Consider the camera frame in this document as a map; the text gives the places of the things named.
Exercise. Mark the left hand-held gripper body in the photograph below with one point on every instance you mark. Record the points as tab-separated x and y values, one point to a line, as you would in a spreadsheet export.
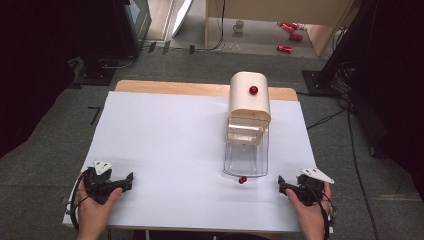
98	185

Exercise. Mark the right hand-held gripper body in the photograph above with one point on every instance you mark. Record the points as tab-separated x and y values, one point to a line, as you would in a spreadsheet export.
311	190

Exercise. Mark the person's right hand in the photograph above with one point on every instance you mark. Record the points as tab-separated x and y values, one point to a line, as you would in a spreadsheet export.
310	220

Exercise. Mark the person's left hand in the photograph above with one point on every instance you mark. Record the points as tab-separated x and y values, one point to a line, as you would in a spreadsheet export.
95	216

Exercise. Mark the white paper sheet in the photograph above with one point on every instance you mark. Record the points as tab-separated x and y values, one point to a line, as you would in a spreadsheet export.
160	160

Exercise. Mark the small red cherry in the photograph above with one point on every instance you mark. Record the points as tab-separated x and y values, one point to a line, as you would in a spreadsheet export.
242	180

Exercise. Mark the clear plastic container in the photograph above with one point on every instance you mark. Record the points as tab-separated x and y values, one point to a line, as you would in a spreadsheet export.
246	156

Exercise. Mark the cream lid with red knob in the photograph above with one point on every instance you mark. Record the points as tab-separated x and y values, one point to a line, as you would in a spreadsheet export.
248	100

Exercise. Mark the wooden table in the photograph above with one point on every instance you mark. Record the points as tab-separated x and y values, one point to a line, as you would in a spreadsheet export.
173	88

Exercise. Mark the black stand base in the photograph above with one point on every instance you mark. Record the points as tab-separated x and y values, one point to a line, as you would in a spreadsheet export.
95	71

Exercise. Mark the red can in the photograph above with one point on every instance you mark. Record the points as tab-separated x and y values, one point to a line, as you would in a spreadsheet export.
284	48
295	37
288	26

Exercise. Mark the dark curtain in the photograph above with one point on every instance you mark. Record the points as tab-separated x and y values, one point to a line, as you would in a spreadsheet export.
396	83
36	66

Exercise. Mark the dark monitor cabinet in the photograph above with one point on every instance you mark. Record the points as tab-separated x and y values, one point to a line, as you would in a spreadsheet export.
133	23

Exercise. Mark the black metal stand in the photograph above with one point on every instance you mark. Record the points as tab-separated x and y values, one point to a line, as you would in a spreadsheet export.
346	36

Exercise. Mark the beige mug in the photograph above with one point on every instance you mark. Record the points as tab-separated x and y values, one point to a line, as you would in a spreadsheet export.
238	26

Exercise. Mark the white board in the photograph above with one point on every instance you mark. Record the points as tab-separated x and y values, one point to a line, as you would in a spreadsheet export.
181	16

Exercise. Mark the light wooden desk frame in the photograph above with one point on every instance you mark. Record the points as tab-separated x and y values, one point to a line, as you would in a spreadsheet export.
266	8

